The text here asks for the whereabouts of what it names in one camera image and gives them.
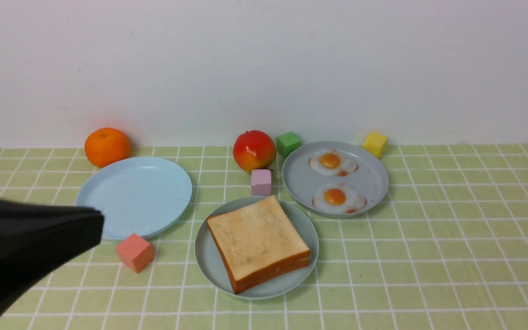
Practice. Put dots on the light blue plate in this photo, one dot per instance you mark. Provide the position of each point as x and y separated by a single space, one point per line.
140 195

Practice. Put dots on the red yellow apple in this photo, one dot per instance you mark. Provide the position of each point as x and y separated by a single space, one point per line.
254 150

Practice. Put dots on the salmon red cube block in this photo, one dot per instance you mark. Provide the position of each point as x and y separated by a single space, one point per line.
135 253

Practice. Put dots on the orange mandarin fruit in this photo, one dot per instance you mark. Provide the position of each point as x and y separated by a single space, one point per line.
106 146

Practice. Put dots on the toast slice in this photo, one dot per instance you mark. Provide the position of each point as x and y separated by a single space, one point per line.
255 236
265 274

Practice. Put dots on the rear fried egg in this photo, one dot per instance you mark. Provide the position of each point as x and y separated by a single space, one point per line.
332 163

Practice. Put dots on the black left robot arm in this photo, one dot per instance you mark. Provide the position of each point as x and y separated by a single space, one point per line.
37 239

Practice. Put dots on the teal green plate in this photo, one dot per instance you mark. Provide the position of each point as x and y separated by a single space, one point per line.
212 265

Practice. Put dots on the fried egg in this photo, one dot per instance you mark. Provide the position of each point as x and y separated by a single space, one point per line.
338 199
332 163

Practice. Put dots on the front fried egg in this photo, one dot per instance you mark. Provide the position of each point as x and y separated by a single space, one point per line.
338 199

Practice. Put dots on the pink cube block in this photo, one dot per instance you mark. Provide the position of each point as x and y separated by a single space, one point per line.
261 182

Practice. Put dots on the yellow cube block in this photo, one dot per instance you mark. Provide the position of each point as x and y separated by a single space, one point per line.
375 143

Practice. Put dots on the green cube block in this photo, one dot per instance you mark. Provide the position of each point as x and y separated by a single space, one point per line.
287 143

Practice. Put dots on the grey plate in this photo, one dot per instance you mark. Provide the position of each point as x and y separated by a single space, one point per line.
371 179

